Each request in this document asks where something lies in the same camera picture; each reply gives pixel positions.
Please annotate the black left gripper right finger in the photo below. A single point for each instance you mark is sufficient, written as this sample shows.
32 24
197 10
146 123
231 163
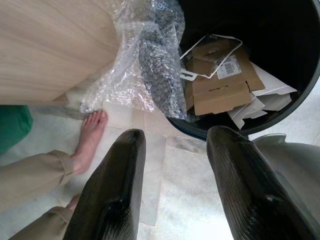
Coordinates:
250 195

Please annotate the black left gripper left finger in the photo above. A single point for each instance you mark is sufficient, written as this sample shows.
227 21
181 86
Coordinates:
110 200

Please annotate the clear plastic packaging tray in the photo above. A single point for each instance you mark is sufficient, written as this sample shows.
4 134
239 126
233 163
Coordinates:
187 75

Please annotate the black rubbish bin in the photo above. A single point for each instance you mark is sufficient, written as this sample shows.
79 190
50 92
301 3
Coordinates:
275 37

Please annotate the person's bare foot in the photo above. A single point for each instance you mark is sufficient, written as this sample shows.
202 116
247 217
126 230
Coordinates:
87 145
73 203

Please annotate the person's leg beige trousers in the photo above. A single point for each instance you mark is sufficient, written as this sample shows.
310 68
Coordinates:
30 175
45 227

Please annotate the flattened white cardboard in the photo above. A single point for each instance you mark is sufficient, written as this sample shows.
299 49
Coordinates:
270 100

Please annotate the flattened brown cardboard box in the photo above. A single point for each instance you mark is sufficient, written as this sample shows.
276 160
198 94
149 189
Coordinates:
220 97

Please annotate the green plastic object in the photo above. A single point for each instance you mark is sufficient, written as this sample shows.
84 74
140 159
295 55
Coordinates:
12 127

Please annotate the clear bubble wrap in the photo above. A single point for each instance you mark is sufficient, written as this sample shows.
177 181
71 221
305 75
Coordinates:
150 62

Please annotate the light wooden cabinet panel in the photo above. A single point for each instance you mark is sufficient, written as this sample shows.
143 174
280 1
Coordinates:
50 50

